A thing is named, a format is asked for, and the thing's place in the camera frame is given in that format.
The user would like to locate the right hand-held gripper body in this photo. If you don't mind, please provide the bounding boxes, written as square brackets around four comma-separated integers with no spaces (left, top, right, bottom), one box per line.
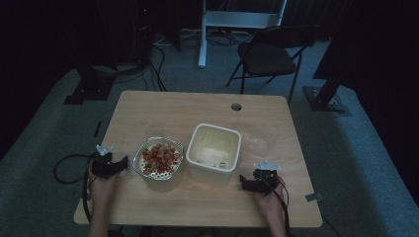
[251,159,282,196]

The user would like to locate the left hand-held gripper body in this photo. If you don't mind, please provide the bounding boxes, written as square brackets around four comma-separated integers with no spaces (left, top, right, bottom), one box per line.
[90,144,117,181]

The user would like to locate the person's left hand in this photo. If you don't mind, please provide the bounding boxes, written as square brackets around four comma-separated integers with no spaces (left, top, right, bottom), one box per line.
[87,163,122,205]

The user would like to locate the person's right hand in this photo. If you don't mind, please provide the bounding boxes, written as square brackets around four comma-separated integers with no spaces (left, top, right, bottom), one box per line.
[252,175,289,215]

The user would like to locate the perforated metal bowl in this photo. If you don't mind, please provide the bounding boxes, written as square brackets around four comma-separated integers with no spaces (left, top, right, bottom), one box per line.
[131,135,185,182]

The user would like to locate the black tape strip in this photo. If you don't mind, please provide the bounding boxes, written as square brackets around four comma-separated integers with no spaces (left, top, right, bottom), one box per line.
[93,120,104,139]

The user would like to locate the clear plastic lid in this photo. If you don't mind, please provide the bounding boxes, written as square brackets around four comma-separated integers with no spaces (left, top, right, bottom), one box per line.
[241,132,270,158]

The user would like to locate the white square container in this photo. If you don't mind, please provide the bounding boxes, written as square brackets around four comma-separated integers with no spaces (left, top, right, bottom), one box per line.
[185,122,243,188]

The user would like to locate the white bits in container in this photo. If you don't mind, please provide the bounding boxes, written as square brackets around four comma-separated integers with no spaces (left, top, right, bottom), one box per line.
[197,157,228,170]

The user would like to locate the red and tan food pieces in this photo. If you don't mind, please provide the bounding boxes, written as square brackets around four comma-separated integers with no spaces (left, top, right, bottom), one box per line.
[141,141,183,176]

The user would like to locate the black metal stand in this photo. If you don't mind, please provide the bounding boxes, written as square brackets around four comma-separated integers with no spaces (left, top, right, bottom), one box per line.
[63,48,117,106]
[301,33,351,115]

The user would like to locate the black folding chair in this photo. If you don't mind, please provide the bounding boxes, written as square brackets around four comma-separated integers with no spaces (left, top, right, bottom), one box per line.
[225,25,320,105]

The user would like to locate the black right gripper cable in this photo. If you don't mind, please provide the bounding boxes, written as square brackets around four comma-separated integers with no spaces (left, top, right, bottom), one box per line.
[263,179,293,237]

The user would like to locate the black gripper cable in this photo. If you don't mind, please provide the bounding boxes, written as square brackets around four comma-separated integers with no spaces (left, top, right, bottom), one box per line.
[52,153,99,225]
[263,179,293,237]

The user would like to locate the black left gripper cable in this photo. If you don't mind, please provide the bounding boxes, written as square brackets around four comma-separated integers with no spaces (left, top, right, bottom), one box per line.
[52,153,99,225]

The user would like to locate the bundle of black floor cables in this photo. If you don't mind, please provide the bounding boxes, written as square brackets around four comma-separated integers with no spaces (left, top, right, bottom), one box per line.
[113,40,170,93]

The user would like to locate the white desk frame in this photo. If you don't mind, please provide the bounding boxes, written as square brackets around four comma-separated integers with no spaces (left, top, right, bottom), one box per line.
[197,0,289,69]

